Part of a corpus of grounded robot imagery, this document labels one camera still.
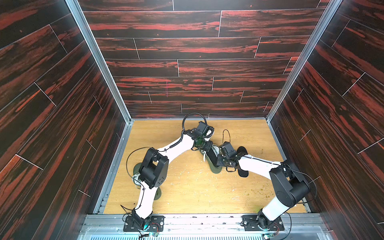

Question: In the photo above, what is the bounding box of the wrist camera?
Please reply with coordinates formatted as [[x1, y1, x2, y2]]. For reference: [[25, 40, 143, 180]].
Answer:
[[197, 121, 214, 138], [221, 142, 237, 159]]

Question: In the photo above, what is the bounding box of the green shoe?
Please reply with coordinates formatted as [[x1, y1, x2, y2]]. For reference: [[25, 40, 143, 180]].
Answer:
[[132, 163, 163, 201], [200, 145, 222, 174]]

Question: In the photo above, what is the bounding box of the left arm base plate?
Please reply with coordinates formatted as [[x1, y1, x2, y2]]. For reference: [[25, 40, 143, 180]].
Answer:
[[123, 215, 165, 233]]

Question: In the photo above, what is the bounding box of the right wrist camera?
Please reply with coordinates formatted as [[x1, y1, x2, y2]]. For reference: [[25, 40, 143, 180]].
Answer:
[[221, 142, 237, 159]]

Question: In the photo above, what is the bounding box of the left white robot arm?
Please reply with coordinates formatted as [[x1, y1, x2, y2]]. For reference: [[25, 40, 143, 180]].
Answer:
[[132, 126, 214, 225]]

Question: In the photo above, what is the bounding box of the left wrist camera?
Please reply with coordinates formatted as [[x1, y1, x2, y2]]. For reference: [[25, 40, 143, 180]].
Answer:
[[197, 121, 214, 138]]

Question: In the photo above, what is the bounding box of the front aluminium frame rail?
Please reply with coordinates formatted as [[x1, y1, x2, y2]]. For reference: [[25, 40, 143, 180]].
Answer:
[[78, 213, 334, 240]]

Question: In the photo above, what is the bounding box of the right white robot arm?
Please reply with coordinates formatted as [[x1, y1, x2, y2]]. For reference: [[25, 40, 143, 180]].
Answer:
[[217, 153, 311, 229]]

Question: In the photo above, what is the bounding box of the left aluminium corner post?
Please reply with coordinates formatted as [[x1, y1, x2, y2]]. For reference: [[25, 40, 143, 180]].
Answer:
[[65, 0, 132, 124]]

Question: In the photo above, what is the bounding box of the black insole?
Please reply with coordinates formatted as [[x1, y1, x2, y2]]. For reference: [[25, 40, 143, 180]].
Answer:
[[206, 146, 220, 168], [236, 146, 250, 178]]

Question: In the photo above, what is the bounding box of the aluminium corner post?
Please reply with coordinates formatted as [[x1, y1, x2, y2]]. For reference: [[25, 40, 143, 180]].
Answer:
[[266, 0, 342, 125], [65, 0, 132, 124]]

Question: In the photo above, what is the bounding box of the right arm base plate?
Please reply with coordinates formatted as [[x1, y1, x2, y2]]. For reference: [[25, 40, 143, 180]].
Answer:
[[240, 215, 285, 232]]

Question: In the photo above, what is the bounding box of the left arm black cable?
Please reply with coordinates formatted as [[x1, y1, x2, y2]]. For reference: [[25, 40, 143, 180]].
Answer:
[[181, 112, 208, 134]]

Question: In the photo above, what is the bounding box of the right aluminium corner post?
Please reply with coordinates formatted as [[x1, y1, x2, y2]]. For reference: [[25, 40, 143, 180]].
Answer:
[[266, 0, 342, 125]]

